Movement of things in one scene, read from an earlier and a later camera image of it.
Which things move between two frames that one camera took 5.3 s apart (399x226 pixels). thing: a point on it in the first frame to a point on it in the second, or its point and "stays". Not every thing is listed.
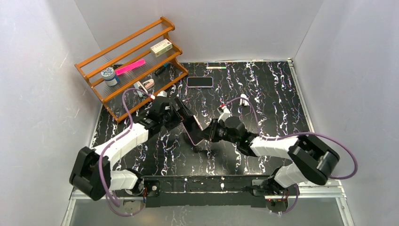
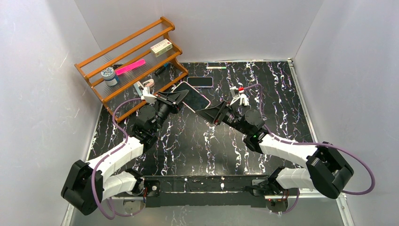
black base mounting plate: x=204 y=191 stays
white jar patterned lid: x=108 y=74 stays
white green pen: x=216 y=68 stays
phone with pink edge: x=193 y=128 to x=193 y=100
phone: x=200 y=82 stays
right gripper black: x=211 y=133 to x=221 y=113
